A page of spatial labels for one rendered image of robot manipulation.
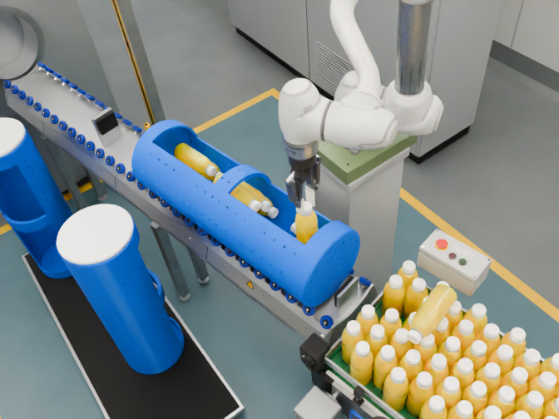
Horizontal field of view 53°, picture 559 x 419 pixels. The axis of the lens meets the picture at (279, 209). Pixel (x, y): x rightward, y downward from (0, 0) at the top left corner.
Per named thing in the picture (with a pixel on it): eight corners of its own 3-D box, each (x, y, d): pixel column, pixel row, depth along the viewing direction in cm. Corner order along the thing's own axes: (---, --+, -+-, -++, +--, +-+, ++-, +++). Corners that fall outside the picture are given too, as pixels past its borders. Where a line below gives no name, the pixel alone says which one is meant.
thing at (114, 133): (120, 133, 255) (109, 106, 244) (125, 136, 253) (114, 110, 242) (101, 145, 251) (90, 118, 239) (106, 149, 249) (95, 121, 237)
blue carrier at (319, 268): (193, 162, 237) (183, 106, 217) (358, 272, 194) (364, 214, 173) (138, 197, 223) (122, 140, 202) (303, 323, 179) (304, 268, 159)
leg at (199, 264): (204, 273, 313) (180, 199, 266) (211, 279, 311) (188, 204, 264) (196, 280, 311) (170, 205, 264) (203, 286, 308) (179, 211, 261)
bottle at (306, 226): (292, 246, 180) (289, 209, 166) (307, 233, 183) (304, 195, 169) (308, 258, 177) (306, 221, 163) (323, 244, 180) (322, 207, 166)
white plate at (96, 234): (105, 272, 190) (106, 273, 191) (146, 213, 206) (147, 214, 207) (40, 251, 198) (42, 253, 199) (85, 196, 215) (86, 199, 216)
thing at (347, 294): (352, 294, 189) (352, 273, 180) (358, 298, 188) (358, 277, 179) (333, 313, 185) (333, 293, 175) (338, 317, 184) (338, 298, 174)
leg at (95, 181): (104, 193, 362) (68, 117, 315) (109, 197, 359) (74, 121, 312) (96, 198, 359) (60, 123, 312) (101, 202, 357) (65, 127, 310)
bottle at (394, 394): (376, 400, 168) (379, 373, 154) (393, 386, 170) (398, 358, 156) (393, 418, 164) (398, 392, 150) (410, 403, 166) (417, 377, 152)
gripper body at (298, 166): (301, 135, 152) (303, 160, 159) (280, 152, 148) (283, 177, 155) (323, 147, 148) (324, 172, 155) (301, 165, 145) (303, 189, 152)
